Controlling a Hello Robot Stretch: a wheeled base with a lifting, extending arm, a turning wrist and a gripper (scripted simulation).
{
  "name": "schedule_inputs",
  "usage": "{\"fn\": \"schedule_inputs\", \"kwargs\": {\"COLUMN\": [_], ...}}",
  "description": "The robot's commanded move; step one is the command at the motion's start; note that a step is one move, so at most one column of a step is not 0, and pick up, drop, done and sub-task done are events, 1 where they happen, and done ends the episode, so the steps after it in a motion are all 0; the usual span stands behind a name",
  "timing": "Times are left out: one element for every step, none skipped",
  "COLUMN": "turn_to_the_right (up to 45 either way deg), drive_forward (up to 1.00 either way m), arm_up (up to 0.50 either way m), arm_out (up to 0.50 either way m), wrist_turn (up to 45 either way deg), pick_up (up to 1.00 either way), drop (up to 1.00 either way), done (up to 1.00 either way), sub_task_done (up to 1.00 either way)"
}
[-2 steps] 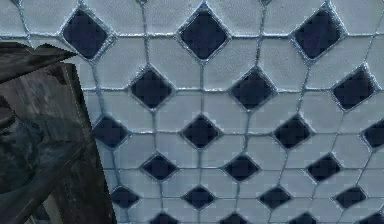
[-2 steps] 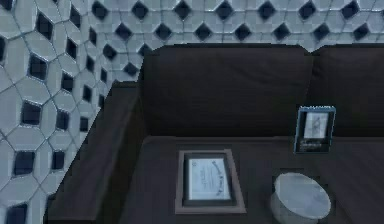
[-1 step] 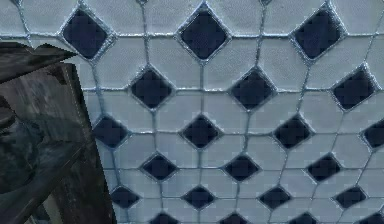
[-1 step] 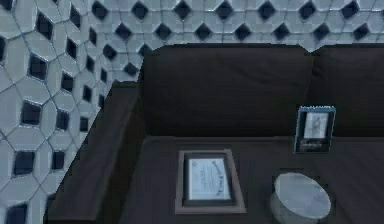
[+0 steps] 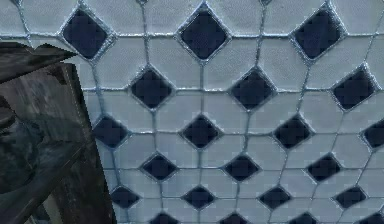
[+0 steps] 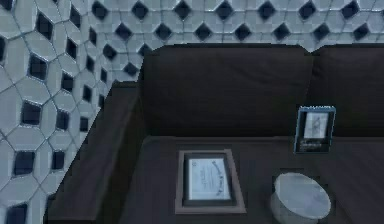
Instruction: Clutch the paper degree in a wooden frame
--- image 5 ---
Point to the dark wooden cabinet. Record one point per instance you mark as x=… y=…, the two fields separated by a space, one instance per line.
x=40 y=133

